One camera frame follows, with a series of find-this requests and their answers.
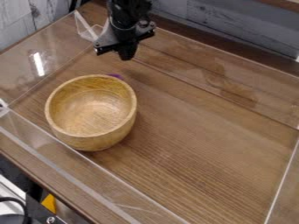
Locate black cable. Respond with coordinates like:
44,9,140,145
0,196,33,224

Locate clear acrylic tray walls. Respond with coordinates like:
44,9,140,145
0,17,299,224

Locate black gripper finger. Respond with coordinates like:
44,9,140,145
117,49,128,60
127,41,139,59

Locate clear acrylic corner bracket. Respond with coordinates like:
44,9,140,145
73,10,108,42

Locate purple eggplant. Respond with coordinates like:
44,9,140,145
108,73,124,81

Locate brown wooden bowl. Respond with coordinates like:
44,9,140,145
44,74,137,151

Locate black device with yellow label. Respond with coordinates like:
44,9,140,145
25,194,67,224

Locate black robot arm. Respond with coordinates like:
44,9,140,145
93,0,156,60

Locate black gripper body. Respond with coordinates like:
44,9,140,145
93,19,156,55

